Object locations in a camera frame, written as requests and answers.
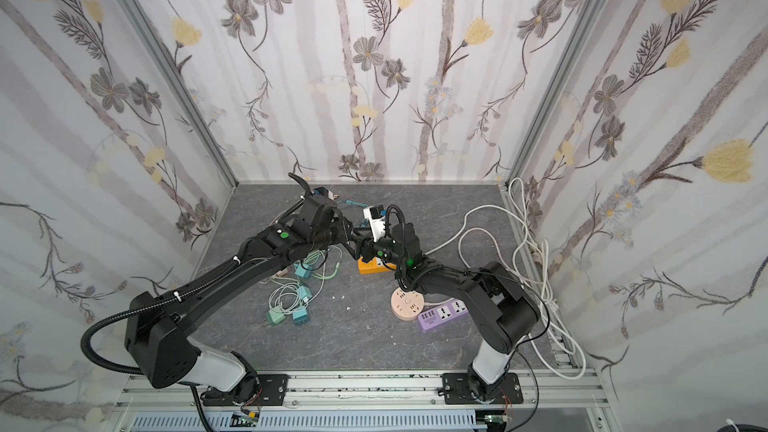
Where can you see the teal charger adapter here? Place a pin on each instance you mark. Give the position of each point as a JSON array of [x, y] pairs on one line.
[[304, 294], [301, 271], [300, 316]]

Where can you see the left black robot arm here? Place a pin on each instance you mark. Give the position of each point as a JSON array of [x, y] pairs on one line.
[[158, 328]]

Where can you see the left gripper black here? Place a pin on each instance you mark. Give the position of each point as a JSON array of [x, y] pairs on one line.
[[335, 219]]

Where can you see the light green charger adapter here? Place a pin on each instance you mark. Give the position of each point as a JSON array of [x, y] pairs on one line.
[[275, 316]]

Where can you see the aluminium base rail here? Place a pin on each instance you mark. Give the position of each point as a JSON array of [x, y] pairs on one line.
[[530, 400]]

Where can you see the orange power strip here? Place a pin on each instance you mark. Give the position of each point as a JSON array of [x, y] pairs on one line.
[[374, 266]]

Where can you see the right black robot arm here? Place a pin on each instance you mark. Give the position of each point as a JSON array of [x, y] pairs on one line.
[[502, 311]]

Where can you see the purple power strip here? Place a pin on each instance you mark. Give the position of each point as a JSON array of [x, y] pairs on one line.
[[442, 314]]

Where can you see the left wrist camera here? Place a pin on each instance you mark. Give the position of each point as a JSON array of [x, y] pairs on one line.
[[324, 192]]

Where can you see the round pink power socket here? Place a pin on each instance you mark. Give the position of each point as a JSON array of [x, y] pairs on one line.
[[406, 306]]

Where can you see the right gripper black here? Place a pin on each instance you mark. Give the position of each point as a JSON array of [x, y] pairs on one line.
[[384, 239]]

